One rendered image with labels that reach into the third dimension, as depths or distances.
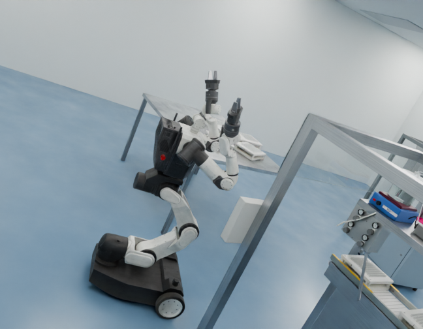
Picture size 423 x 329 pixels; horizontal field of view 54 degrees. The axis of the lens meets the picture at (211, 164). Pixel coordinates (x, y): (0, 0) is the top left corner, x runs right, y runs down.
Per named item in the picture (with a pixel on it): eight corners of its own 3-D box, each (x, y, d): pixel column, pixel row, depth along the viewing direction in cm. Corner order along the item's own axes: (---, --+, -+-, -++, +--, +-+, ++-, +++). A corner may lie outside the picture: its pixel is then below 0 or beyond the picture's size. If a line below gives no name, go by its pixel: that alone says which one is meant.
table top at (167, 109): (141, 95, 467) (143, 93, 466) (220, 118, 528) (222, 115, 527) (194, 158, 352) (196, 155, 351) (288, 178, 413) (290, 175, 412)
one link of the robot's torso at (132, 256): (121, 264, 283) (128, 249, 279) (122, 247, 301) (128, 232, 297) (151, 271, 290) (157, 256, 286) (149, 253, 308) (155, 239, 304)
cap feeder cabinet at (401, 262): (356, 252, 533) (387, 203, 508) (387, 260, 556) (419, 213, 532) (386, 287, 479) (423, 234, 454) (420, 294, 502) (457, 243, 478)
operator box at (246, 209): (219, 235, 229) (239, 196, 220) (243, 237, 238) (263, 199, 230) (224, 242, 224) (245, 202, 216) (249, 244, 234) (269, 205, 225)
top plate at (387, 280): (392, 284, 255) (394, 281, 255) (369, 284, 241) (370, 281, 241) (363, 257, 274) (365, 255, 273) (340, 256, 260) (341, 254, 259)
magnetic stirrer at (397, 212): (366, 201, 249) (374, 188, 246) (387, 205, 261) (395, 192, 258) (392, 220, 234) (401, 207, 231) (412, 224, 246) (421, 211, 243)
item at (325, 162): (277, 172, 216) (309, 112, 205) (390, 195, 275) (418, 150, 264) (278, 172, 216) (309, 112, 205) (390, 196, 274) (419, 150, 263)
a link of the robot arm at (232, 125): (223, 112, 222) (219, 130, 229) (239, 118, 220) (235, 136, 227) (232, 102, 231) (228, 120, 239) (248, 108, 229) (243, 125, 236)
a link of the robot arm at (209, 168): (221, 196, 247) (196, 170, 242) (224, 187, 258) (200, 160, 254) (236, 186, 242) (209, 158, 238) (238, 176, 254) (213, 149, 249)
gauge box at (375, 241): (341, 229, 256) (357, 202, 250) (351, 230, 262) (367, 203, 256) (366, 252, 240) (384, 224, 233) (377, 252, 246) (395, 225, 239)
